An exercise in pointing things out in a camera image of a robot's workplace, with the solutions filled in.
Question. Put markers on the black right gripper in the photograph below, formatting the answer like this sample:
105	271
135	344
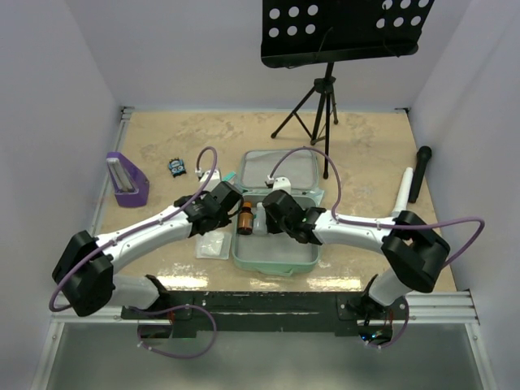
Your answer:
271	227

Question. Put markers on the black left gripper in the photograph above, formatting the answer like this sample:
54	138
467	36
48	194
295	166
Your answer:
225	220

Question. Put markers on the white plastic bottle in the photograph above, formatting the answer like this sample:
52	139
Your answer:
259	219

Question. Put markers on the amber medicine bottle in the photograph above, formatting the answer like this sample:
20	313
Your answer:
245	222

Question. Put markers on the teal packet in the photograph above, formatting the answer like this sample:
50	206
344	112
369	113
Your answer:
230	177

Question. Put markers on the white gauze packet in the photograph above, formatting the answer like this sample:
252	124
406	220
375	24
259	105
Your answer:
213	245

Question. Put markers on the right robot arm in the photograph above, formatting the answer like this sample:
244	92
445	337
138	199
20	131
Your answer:
416	254

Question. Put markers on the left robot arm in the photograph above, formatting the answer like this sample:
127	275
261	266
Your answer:
88	271

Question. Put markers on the mint green medicine case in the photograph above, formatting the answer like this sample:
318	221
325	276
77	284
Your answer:
268	249

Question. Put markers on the blue owl toy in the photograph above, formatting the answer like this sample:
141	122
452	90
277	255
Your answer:
177	167

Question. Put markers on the purple metronome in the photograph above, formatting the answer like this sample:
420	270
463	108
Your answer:
131	186

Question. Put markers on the white microphone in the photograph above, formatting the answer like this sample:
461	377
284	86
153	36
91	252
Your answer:
403	192

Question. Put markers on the black microphone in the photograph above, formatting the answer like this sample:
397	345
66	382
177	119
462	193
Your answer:
423	156

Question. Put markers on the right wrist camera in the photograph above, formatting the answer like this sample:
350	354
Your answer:
279	183

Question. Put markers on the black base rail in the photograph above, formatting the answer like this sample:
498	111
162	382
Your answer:
339	313

